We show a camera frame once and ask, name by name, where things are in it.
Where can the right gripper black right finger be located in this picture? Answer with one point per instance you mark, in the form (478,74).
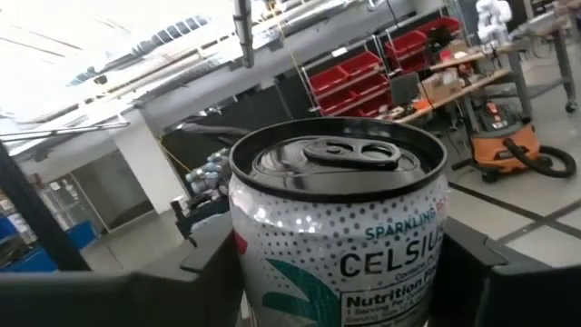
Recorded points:
(522,295)

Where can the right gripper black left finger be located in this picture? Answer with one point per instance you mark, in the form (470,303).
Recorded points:
(113,300)

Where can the white Celsius can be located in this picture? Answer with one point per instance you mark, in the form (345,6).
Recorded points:
(336,254)

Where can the blue storage bin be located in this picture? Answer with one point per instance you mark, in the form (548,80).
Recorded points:
(79,234)

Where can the black cart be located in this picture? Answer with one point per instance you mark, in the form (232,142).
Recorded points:
(199,213)

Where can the orange shop vacuum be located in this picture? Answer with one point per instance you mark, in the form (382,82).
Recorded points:
(504,150)

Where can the water bottle pack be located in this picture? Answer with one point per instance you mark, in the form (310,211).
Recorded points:
(206,175)

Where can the wooden workbench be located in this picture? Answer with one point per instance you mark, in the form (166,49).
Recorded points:
(454,93)

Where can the cardboard box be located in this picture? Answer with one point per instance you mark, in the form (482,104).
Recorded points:
(440,88)

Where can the black bench monitor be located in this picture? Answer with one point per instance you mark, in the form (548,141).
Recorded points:
(404,88)

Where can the grey metal table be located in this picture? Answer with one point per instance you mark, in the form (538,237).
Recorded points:
(563,59)

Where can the red bin storage rack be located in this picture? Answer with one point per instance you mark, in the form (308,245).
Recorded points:
(408,43)
(349,84)

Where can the white humanoid robot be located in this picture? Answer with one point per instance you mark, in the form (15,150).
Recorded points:
(492,20)

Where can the grey hanging pole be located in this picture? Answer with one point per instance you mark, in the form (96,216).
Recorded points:
(243,32)

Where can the black aluminium table frame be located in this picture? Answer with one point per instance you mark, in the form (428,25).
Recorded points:
(32,213)

